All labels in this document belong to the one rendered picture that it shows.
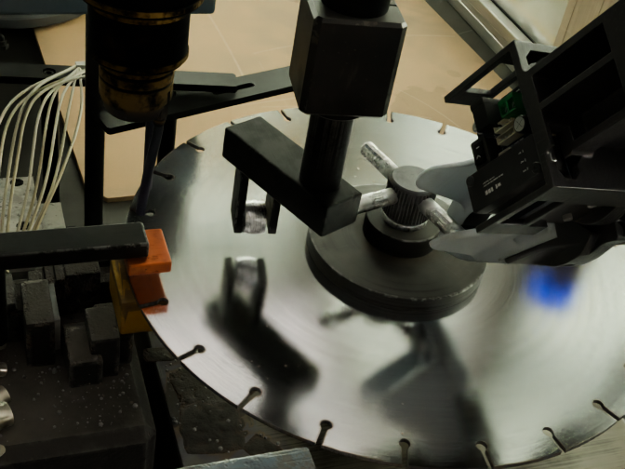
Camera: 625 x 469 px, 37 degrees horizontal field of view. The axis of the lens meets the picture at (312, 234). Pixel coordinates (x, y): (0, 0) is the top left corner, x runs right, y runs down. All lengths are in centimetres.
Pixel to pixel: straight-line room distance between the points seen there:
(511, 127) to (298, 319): 17
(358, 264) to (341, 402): 10
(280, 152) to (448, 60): 77
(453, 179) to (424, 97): 66
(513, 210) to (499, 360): 14
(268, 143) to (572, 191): 18
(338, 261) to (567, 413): 15
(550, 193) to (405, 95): 76
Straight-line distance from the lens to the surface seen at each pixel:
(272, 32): 124
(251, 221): 54
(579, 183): 41
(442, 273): 56
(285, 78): 80
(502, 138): 44
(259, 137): 52
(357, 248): 56
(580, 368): 55
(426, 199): 54
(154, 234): 53
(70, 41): 117
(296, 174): 49
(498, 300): 57
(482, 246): 51
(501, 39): 131
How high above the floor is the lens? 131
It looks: 38 degrees down
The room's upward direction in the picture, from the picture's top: 11 degrees clockwise
